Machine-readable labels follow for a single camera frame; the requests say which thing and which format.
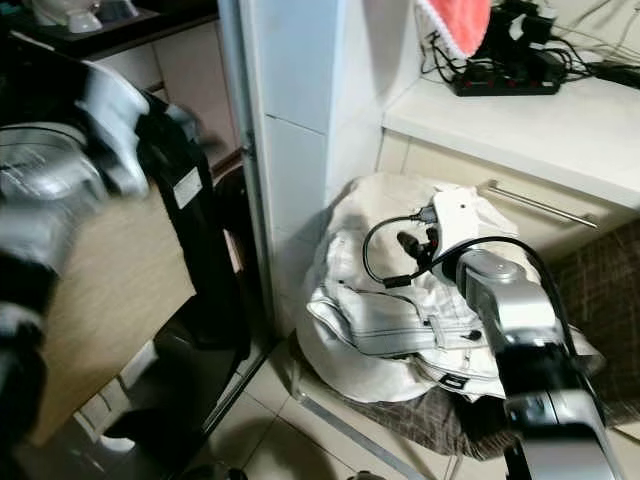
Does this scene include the white counter cabinet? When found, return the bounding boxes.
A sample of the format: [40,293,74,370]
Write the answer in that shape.
[375,75,640,261]

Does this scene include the pink red towel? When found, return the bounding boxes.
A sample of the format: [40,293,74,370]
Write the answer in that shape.
[417,0,492,60]

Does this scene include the black power brick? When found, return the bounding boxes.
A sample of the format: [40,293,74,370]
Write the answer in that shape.
[586,60,640,93]

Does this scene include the black power strip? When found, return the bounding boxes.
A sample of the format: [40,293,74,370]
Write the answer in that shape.
[452,62,563,98]

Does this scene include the white small appliance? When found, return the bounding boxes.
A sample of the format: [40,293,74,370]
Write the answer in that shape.
[28,0,123,28]

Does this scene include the looped black wrist cable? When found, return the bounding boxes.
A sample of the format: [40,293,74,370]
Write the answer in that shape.
[361,211,437,288]

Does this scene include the black plug adapter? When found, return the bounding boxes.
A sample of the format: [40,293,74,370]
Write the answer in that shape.
[488,0,559,67]

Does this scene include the long black arm cable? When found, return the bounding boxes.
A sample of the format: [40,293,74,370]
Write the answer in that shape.
[438,235,611,421]

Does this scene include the white jacket with grey seams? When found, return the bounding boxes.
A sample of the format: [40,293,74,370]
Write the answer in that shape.
[305,232,606,401]

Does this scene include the cream white garment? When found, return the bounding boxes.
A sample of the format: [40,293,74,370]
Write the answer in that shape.
[298,172,541,406]

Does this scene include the dark brown shelf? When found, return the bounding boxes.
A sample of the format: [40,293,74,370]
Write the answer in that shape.
[0,0,223,53]

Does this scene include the black power cord bundle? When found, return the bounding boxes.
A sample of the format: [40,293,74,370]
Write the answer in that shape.
[420,22,601,87]

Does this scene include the metal bar drawer handle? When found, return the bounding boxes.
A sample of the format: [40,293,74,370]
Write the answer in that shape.
[479,179,601,230]

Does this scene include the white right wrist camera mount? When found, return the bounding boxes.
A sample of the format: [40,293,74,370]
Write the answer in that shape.
[431,189,498,264]

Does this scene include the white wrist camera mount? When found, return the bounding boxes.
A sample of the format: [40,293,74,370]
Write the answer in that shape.
[82,60,153,197]
[431,189,498,264]

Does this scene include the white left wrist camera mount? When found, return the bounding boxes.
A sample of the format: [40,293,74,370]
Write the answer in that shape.
[82,60,153,197]

